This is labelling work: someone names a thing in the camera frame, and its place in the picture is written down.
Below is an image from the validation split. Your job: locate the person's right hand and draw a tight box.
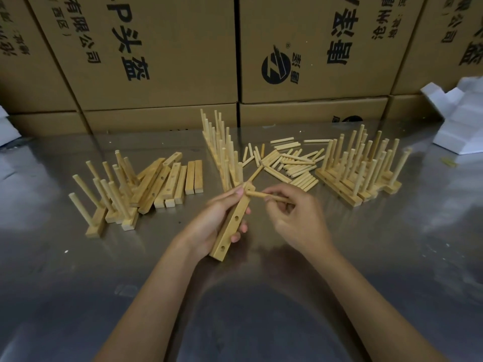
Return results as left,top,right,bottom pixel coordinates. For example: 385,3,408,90
262,183,337,257

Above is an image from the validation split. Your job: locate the pile of wooden dowels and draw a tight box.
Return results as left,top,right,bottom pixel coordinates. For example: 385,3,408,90
241,136,331,193

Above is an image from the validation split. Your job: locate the person's left forearm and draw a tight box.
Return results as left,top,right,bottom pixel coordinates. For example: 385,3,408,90
94,239,201,362

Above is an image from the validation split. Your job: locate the stack of brown cardboard boxes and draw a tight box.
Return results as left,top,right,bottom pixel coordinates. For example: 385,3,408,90
0,0,483,136

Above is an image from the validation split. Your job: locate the pile of drilled wooden bars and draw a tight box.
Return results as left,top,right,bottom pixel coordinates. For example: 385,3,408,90
130,151,204,215

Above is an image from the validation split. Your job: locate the person's right forearm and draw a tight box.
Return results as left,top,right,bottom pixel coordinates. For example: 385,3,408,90
313,241,450,362

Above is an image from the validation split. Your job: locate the person's left hand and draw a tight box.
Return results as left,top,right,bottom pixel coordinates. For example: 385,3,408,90
177,186,252,260

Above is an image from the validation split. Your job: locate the shiny metal table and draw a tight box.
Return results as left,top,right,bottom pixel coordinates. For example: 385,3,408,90
0,118,483,362

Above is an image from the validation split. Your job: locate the stack of white foam blocks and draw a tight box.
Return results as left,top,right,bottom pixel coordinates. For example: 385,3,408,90
0,105,22,147
421,75,483,155

